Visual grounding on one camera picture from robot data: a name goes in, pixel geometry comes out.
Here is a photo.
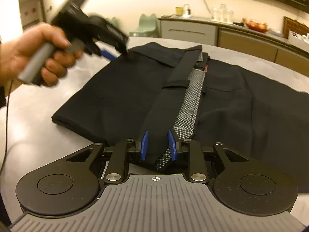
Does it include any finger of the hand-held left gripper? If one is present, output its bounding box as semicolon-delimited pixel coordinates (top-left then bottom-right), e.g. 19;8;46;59
96;43;119;61

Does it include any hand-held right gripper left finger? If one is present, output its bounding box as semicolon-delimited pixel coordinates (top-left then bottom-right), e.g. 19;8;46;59
66;130;149;184

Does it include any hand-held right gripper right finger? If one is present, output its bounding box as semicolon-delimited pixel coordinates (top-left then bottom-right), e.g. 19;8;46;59
168;130;249;184

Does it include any black jacket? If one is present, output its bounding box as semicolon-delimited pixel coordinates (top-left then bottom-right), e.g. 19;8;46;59
51;42;309;172

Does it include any person's left hand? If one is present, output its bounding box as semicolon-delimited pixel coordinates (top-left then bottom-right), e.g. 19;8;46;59
0;22;84;87

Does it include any green child chair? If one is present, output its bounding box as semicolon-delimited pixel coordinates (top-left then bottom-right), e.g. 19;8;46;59
129;13;160;38

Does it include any white door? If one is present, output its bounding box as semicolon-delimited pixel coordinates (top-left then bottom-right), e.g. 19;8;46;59
19;0;46;29

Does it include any grey and tan sideboard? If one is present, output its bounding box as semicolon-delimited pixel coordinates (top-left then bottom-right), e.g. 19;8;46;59
158;16;309;65

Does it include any white tray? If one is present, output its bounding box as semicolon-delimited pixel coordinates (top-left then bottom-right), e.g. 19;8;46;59
209;18;234;24

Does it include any tall clear glass carafe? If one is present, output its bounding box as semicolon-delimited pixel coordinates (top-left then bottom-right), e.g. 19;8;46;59
218;3;228;20

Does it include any red fruit bowl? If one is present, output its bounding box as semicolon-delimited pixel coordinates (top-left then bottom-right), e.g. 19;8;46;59
246;19;268;33

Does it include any white storage basket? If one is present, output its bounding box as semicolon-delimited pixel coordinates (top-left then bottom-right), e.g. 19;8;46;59
288;31;309;47

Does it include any wooden framed board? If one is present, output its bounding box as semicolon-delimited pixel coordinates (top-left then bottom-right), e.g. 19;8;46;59
283;16;309;39

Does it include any thin black cable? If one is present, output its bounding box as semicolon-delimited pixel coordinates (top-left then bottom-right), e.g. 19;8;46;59
0;80;14;174

